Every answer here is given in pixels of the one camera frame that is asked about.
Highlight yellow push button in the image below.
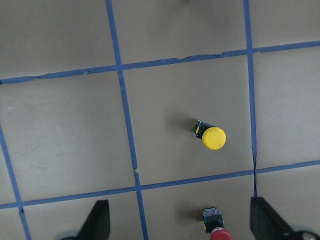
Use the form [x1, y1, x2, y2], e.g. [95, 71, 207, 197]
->
[193, 119, 227, 151]

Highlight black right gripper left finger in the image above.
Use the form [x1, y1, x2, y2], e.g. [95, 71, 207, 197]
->
[75, 200, 111, 240]

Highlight red push button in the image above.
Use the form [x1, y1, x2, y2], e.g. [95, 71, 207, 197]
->
[201, 206, 233, 240]

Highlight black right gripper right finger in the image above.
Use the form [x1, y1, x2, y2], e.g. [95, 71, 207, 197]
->
[250, 197, 300, 240]

